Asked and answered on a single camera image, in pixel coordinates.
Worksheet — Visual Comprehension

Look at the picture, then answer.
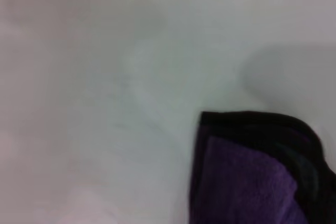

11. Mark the purple rag with black trim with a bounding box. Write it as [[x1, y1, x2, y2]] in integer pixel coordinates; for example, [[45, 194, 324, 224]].
[[188, 110, 336, 224]]

